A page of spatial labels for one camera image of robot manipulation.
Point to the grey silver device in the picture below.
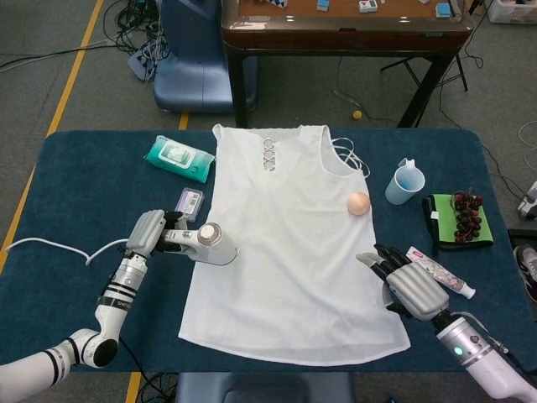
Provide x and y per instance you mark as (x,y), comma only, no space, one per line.
(528,205)

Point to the white handheld steamer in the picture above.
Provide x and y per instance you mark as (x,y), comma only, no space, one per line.
(210,247)

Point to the dark red grape bunch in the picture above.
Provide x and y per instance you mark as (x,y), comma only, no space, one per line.
(465,218)

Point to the blue mahjong tile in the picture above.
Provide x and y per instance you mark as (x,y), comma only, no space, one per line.
(443,10)
(322,5)

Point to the white pink toothpaste tube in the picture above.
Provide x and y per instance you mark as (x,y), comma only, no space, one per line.
(440,273)

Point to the green black folded cloth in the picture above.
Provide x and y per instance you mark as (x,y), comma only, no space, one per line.
(440,218)

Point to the translucent blue measuring cup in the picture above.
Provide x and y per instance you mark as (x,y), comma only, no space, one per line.
(400,189)

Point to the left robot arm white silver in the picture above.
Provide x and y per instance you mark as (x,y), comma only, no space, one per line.
(113,310)

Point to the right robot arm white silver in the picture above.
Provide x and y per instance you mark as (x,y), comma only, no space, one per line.
(482,361)

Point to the white storage box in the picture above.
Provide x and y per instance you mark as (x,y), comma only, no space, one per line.
(509,10)

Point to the green wet wipes pack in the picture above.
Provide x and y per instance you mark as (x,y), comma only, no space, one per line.
(176,157)

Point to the right robot hand grey black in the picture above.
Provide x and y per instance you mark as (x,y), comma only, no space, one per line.
(413,289)

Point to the grey white sneaker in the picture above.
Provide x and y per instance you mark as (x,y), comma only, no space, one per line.
(528,268)

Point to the brown wooden mahjong table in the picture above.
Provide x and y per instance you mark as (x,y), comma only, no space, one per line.
(344,38)

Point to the small clear purple box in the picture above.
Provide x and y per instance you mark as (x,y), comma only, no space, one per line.
(189,202)

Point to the dark blue table cover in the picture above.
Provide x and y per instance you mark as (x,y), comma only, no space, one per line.
(84,189)

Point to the white red mahjong tile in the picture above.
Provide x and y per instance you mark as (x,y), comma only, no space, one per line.
(368,5)

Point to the blue chair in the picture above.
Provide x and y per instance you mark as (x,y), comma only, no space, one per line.
(193,63)

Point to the pink ball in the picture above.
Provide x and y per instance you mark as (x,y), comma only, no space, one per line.
(358,204)

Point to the grey power strip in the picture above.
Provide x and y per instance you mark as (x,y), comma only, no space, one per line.
(140,63)

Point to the white sleeveless top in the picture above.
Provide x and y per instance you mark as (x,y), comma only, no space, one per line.
(285,201)

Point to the left robot hand grey black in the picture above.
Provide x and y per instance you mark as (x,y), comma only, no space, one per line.
(144,233)

